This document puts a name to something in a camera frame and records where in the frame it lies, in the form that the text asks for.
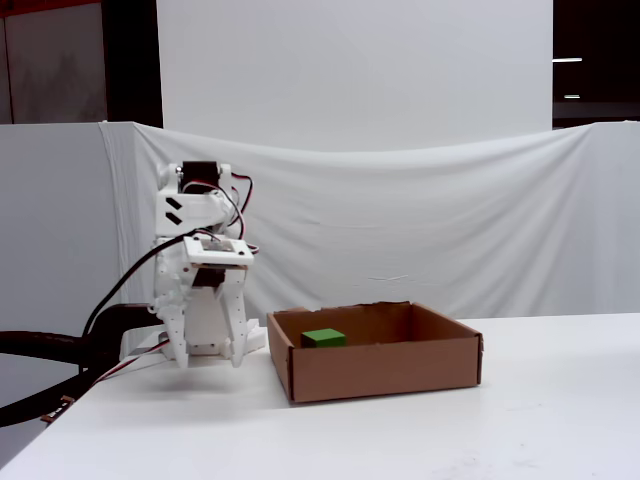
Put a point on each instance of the grey partition panel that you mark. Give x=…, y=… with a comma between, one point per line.
x=50, y=225

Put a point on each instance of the small brown circuit board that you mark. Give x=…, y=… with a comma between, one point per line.
x=57, y=407

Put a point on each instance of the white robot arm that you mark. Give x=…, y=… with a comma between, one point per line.
x=192, y=212

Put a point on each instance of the white cloth backdrop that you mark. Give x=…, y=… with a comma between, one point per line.
x=400, y=225

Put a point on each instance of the brown cardboard box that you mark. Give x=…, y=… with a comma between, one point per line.
x=385, y=365

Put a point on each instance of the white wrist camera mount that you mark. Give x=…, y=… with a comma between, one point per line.
x=217, y=250

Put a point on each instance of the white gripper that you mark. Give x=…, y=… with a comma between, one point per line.
x=206, y=314

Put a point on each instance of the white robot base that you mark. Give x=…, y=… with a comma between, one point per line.
x=255, y=337

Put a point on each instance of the green cube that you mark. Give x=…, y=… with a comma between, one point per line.
x=322, y=339

